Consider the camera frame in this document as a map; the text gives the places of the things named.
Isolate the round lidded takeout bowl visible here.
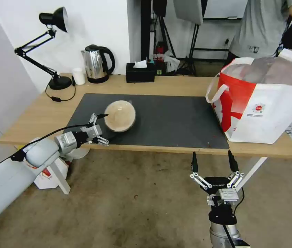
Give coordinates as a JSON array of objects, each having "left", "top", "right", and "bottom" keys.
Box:
[{"left": 104, "top": 100, "right": 138, "bottom": 133}]

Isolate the black desk lamp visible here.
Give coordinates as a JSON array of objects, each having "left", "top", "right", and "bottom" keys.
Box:
[{"left": 14, "top": 6, "right": 73, "bottom": 91}]

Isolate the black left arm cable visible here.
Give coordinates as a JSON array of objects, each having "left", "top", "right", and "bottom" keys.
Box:
[{"left": 0, "top": 123, "right": 93, "bottom": 179}]

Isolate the person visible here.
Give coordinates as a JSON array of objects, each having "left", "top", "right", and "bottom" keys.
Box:
[{"left": 227, "top": 0, "right": 292, "bottom": 66}]

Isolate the white round base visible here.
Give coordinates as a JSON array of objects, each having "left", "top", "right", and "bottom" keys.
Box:
[{"left": 67, "top": 146, "right": 90, "bottom": 159}]

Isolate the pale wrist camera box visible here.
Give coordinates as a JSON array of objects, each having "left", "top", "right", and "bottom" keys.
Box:
[
  {"left": 86, "top": 125, "right": 103, "bottom": 142},
  {"left": 218, "top": 188, "right": 239, "bottom": 203}
]

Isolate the black tissue box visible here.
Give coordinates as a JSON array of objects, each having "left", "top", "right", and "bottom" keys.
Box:
[{"left": 125, "top": 60, "right": 156, "bottom": 83}]

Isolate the black lamp cable with switch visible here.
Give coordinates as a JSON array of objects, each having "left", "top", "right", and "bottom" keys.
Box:
[{"left": 44, "top": 75, "right": 76, "bottom": 103}]

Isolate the wooden table with white legs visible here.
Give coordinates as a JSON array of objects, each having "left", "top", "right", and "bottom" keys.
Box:
[{"left": 0, "top": 73, "right": 292, "bottom": 195}]

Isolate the clear plastic bag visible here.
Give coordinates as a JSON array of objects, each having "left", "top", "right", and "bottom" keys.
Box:
[{"left": 161, "top": 50, "right": 180, "bottom": 75}]

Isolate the white and red takeout bag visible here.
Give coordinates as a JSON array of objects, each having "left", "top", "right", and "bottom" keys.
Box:
[{"left": 205, "top": 57, "right": 292, "bottom": 145}]

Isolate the black light stand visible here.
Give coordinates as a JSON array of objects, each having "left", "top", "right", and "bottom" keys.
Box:
[
  {"left": 181, "top": 22, "right": 205, "bottom": 77},
  {"left": 148, "top": 14, "right": 179, "bottom": 76}
]

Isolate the red device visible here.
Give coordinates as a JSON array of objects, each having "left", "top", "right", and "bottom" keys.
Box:
[{"left": 156, "top": 44, "right": 168, "bottom": 62}]

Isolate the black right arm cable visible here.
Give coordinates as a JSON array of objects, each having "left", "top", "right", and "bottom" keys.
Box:
[{"left": 221, "top": 186, "right": 244, "bottom": 248}]

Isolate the black desk mat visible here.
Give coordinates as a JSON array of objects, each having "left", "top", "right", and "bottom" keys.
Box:
[{"left": 66, "top": 93, "right": 230, "bottom": 150}]

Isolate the steel electric kettle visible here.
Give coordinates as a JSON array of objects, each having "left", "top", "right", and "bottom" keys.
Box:
[{"left": 81, "top": 44, "right": 116, "bottom": 84}]

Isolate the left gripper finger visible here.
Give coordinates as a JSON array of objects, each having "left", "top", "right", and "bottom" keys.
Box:
[
  {"left": 88, "top": 112, "right": 110, "bottom": 127},
  {"left": 92, "top": 135, "right": 121, "bottom": 147}
]

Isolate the grey reflector panel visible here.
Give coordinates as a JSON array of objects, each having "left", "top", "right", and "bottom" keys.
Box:
[{"left": 173, "top": 0, "right": 204, "bottom": 25}]

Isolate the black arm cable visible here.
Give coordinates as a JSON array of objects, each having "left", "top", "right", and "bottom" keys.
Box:
[
  {"left": 0, "top": 123, "right": 93, "bottom": 179},
  {"left": 221, "top": 186, "right": 244, "bottom": 248}
]

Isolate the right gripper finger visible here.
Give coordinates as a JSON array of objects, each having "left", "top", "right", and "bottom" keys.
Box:
[
  {"left": 227, "top": 150, "right": 244, "bottom": 189},
  {"left": 190, "top": 152, "right": 211, "bottom": 189}
]

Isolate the small white cup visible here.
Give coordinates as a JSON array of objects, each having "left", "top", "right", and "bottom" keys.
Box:
[{"left": 72, "top": 68, "right": 86, "bottom": 85}]

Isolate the white and red cardboard box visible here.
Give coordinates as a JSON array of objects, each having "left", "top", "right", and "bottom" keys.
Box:
[{"left": 26, "top": 154, "right": 71, "bottom": 190}]

